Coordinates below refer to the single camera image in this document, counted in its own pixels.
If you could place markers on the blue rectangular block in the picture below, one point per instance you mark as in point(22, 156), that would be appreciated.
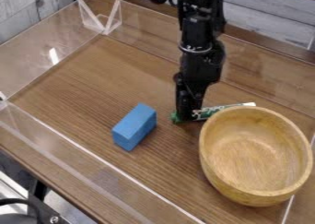
point(134, 127)

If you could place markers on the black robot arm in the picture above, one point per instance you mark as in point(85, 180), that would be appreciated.
point(203, 53)

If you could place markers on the green whiteboard marker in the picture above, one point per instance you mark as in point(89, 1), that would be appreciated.
point(206, 112)

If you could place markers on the clear acrylic corner bracket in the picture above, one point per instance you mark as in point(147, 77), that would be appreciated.
point(101, 23)

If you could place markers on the black metal table frame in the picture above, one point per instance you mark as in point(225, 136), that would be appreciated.
point(23, 193)

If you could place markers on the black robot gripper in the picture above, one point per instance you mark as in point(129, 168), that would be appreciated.
point(201, 70)

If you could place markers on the brown wooden bowl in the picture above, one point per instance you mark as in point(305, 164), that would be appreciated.
point(256, 155)

